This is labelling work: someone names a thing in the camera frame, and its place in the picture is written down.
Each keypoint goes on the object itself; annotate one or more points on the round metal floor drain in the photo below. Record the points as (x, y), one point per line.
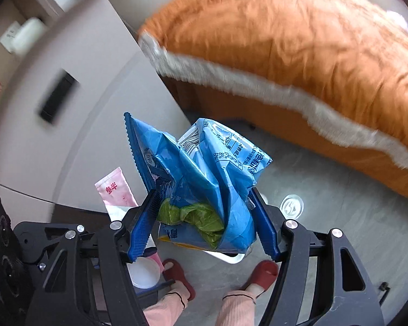
(292, 206)

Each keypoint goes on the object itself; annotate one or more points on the small white cup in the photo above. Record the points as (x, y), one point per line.
(144, 275)

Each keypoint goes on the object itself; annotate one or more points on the person's leg pink pants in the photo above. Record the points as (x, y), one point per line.
(236, 309)
(163, 307)

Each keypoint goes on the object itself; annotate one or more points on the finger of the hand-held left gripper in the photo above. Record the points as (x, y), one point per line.
(34, 241)

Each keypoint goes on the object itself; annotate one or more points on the person's right leg pink pants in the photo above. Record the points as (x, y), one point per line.
(236, 309)

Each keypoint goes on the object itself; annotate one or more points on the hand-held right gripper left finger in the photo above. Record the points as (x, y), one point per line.
(142, 227)

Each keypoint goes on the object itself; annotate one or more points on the white tissue box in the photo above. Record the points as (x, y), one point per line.
(30, 35)

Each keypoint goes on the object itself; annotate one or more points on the white bottle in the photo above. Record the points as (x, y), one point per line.
(114, 190)

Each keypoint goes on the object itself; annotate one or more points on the blue snack bag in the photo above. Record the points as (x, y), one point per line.
(197, 163)

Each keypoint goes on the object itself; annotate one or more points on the wooden desk with hutch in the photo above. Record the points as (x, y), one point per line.
(105, 125)

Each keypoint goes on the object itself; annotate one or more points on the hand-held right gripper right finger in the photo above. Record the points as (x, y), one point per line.
(265, 231)

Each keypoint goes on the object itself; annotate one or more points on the white wall socket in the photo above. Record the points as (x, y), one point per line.
(7, 35)

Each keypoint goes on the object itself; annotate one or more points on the orange bedsheet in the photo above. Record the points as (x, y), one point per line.
(292, 40)

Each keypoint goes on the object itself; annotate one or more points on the person's left leg pink pants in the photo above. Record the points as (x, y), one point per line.
(163, 307)

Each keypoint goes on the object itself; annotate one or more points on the red slipper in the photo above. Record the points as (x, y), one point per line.
(182, 275)
(263, 273)

